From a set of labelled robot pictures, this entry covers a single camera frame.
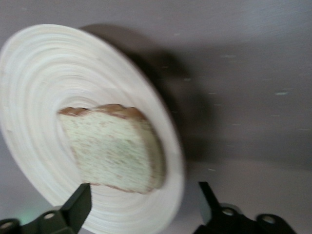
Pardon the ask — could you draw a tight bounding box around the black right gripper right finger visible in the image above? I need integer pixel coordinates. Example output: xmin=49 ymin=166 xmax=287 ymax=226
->
xmin=194 ymin=181 xmax=296 ymax=234

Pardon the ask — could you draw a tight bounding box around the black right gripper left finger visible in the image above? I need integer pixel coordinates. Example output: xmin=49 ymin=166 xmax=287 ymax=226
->
xmin=0 ymin=182 xmax=94 ymax=234

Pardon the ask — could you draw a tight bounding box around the slice of toast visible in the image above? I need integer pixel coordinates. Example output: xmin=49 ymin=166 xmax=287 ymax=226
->
xmin=58 ymin=103 xmax=167 ymax=195

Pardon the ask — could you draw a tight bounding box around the round wooden plate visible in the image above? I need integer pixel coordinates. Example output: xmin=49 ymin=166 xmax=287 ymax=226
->
xmin=0 ymin=23 xmax=185 ymax=232

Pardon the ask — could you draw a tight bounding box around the brown table cover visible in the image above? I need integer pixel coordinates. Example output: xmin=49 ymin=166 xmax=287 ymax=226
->
xmin=0 ymin=0 xmax=312 ymax=234

